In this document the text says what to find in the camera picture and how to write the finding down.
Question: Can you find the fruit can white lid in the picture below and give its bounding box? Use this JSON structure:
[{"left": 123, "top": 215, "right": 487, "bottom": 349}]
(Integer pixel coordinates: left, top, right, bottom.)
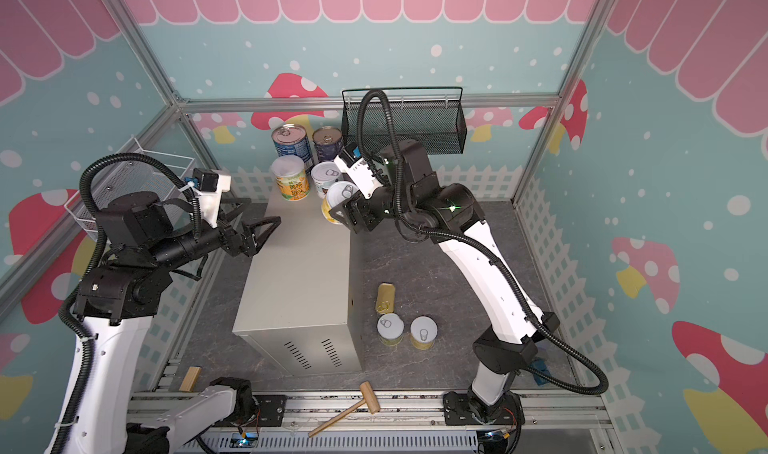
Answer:
[
  {"left": 410, "top": 316, "right": 438, "bottom": 350},
  {"left": 311, "top": 161, "right": 341, "bottom": 198},
  {"left": 377, "top": 313, "right": 404, "bottom": 346},
  {"left": 321, "top": 181, "right": 359, "bottom": 224}
]

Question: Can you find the peach fruit can plastic lid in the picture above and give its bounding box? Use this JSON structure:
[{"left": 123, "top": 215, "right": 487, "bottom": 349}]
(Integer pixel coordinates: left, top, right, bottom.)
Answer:
[{"left": 270, "top": 155, "right": 310, "bottom": 201}]

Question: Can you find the dark blue chopped tomato can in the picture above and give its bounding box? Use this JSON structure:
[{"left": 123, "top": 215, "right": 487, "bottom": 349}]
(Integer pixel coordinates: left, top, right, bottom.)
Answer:
[{"left": 312, "top": 126, "right": 343, "bottom": 162}]

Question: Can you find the blue soup can pink lid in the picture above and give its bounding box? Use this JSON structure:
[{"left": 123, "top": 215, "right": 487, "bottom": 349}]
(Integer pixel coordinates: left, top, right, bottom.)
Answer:
[{"left": 271, "top": 123, "right": 314, "bottom": 170}]

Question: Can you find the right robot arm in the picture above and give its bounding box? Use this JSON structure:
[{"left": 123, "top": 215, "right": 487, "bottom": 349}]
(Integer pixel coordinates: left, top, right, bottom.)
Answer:
[{"left": 330, "top": 88, "right": 609, "bottom": 424}]

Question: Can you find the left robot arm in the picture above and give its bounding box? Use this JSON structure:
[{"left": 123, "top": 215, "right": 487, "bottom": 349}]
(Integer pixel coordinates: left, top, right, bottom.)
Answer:
[{"left": 48, "top": 152, "right": 281, "bottom": 453}]

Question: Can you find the grey metal cabinet counter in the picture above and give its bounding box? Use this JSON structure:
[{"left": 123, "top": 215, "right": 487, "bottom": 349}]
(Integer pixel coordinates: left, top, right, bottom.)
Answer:
[{"left": 232, "top": 188, "right": 364, "bottom": 377}]

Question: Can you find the gold can lying down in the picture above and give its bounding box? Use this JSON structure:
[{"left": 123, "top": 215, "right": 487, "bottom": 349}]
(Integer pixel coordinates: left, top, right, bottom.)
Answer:
[{"left": 375, "top": 282, "right": 396, "bottom": 315}]

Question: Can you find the wooden block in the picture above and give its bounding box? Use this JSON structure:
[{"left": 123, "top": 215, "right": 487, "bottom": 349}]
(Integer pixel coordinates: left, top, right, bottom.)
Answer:
[{"left": 179, "top": 366, "right": 202, "bottom": 392}]

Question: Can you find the wooden mallet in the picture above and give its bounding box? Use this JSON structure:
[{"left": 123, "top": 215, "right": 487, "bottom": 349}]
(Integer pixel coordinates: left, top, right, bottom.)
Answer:
[{"left": 308, "top": 381, "right": 381, "bottom": 438}]

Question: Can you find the green circuit board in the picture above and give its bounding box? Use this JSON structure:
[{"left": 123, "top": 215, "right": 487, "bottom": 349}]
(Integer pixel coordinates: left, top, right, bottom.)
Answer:
[{"left": 231, "top": 432, "right": 259, "bottom": 449}]

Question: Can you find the teal toy block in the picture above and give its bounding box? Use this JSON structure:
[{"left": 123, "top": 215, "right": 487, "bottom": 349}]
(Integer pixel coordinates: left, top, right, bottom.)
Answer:
[{"left": 530, "top": 359, "right": 550, "bottom": 386}]

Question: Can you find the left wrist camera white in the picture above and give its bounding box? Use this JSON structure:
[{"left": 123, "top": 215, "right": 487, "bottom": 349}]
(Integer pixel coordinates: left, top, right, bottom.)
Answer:
[{"left": 182, "top": 168, "right": 232, "bottom": 228}]

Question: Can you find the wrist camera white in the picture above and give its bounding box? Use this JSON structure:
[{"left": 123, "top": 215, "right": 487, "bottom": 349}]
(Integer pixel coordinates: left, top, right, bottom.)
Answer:
[
  {"left": 182, "top": 168, "right": 232, "bottom": 228},
  {"left": 334, "top": 141, "right": 383, "bottom": 199}
]

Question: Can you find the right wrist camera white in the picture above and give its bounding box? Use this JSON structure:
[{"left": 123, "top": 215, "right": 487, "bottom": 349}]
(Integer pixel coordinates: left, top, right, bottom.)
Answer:
[{"left": 334, "top": 141, "right": 383, "bottom": 199}]

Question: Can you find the black mesh wall basket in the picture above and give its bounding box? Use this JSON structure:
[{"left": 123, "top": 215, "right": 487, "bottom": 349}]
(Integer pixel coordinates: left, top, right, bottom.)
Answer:
[{"left": 341, "top": 86, "right": 467, "bottom": 155}]

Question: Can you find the white wire wall basket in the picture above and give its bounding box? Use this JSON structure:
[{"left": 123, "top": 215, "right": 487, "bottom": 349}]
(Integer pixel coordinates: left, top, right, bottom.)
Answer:
[{"left": 64, "top": 137, "right": 197, "bottom": 241}]

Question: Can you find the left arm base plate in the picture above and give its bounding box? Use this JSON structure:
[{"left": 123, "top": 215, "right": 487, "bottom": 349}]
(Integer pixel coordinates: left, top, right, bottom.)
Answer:
[{"left": 237, "top": 394, "right": 288, "bottom": 429}]

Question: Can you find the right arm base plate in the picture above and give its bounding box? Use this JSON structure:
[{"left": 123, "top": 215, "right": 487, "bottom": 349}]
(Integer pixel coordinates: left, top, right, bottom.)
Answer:
[{"left": 443, "top": 391, "right": 525, "bottom": 426}]

